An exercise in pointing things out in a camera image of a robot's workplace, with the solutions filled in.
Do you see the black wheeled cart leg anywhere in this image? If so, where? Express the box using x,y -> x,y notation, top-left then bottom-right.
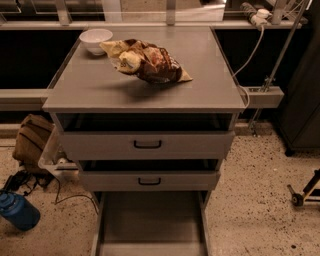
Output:
287,169 -> 320,207

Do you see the dark grey cabinet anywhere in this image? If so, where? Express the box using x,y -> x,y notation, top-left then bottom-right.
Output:
277,0 -> 320,157

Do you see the metal diagonal pole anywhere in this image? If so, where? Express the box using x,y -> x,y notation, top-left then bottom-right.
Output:
248,0 -> 311,137

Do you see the clear plastic bin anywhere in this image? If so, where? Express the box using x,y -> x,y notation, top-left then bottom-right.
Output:
38,128 -> 78,182

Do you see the white power cable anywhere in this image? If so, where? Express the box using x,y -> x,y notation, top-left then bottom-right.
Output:
232,24 -> 266,110

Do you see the brown chip bag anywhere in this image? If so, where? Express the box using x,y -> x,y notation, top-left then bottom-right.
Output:
100,39 -> 193,84

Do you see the blue water jug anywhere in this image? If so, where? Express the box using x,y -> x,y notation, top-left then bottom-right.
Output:
0,192 -> 40,231

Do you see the top grey drawer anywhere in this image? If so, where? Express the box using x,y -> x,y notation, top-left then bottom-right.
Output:
60,131 -> 235,160

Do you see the bottom open grey drawer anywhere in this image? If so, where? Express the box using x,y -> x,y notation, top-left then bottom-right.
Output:
90,191 -> 212,256

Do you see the white ceramic bowl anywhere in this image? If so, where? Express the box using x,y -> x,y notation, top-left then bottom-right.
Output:
79,28 -> 113,56

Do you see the brown backpack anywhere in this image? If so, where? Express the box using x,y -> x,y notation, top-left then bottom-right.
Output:
12,114 -> 54,175

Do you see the grey drawer cabinet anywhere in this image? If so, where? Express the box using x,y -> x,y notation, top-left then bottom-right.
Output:
42,25 -> 248,256

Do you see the middle grey drawer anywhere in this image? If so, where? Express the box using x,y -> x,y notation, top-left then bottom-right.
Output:
79,171 -> 220,192

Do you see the black floor cable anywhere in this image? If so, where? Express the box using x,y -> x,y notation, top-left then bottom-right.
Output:
2,169 -> 100,215

